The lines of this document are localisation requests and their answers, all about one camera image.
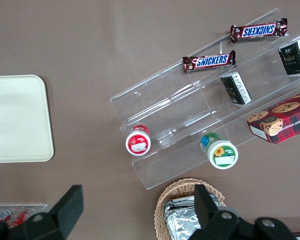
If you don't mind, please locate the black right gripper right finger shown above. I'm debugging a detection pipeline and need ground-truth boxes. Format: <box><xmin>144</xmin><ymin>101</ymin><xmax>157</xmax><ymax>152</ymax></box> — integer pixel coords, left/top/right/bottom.
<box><xmin>189</xmin><ymin>184</ymin><xmax>256</xmax><ymax>240</ymax></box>

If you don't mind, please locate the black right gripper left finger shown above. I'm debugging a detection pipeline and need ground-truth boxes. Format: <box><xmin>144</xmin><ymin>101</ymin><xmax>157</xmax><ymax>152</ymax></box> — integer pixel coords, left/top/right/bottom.
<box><xmin>7</xmin><ymin>184</ymin><xmax>85</xmax><ymax>240</ymax></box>

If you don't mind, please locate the foil wrapped sandwich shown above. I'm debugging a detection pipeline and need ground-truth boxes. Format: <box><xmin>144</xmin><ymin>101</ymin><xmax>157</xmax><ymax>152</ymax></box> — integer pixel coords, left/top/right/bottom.
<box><xmin>166</xmin><ymin>208</ymin><xmax>203</xmax><ymax>240</ymax></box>
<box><xmin>163</xmin><ymin>195</ymin><xmax>222</xmax><ymax>213</ymax></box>

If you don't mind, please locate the woven wicker basket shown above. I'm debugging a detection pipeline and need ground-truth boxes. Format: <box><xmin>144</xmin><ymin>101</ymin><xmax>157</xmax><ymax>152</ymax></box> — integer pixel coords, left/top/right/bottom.
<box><xmin>153</xmin><ymin>177</ymin><xmax>227</xmax><ymax>240</ymax></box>

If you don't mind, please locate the cream plastic tray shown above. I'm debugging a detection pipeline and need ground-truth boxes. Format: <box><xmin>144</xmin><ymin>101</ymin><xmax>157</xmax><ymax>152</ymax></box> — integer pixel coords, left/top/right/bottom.
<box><xmin>0</xmin><ymin>74</ymin><xmax>55</xmax><ymax>164</ymax></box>

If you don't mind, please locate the clear plastic can holder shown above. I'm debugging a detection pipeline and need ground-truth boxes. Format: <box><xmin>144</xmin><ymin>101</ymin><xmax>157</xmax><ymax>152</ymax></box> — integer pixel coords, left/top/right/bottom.
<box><xmin>0</xmin><ymin>203</ymin><xmax>49</xmax><ymax>230</ymax></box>

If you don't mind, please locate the red soda can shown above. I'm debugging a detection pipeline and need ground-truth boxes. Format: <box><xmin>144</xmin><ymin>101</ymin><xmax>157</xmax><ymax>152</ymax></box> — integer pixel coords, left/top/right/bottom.
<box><xmin>0</xmin><ymin>208</ymin><xmax>14</xmax><ymax>224</ymax></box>
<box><xmin>8</xmin><ymin>208</ymin><xmax>37</xmax><ymax>230</ymax></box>

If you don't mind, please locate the green jar with sunflower lid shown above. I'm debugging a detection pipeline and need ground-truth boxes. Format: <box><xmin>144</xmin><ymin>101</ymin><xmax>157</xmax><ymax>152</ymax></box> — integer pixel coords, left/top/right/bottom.
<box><xmin>200</xmin><ymin>132</ymin><xmax>239</xmax><ymax>170</ymax></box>

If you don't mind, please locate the red lidded small jar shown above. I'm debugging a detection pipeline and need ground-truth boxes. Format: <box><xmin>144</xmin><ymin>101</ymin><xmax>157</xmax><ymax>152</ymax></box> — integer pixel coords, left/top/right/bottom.
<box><xmin>125</xmin><ymin>124</ymin><xmax>152</xmax><ymax>157</ymax></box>

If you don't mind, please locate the clear acrylic tiered display shelf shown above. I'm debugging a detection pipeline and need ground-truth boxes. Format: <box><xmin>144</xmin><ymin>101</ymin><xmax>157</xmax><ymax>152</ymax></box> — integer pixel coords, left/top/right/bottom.
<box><xmin>109</xmin><ymin>7</ymin><xmax>300</xmax><ymax>191</ymax></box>

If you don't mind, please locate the red tartan cookie box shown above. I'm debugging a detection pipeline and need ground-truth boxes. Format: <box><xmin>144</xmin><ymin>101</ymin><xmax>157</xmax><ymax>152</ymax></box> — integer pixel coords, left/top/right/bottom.
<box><xmin>246</xmin><ymin>87</ymin><xmax>300</xmax><ymax>145</ymax></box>

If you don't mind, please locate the small dark tea box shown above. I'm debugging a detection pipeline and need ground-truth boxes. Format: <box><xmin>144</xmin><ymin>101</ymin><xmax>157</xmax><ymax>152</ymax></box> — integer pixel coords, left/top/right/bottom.
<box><xmin>220</xmin><ymin>71</ymin><xmax>253</xmax><ymax>106</ymax></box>
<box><xmin>278</xmin><ymin>37</ymin><xmax>300</xmax><ymax>76</ymax></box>

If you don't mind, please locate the Snickers chocolate bar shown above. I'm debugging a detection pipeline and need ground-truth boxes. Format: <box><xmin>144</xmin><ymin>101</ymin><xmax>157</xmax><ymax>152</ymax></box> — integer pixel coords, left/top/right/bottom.
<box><xmin>230</xmin><ymin>17</ymin><xmax>289</xmax><ymax>44</ymax></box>
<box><xmin>181</xmin><ymin>49</ymin><xmax>237</xmax><ymax>73</ymax></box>

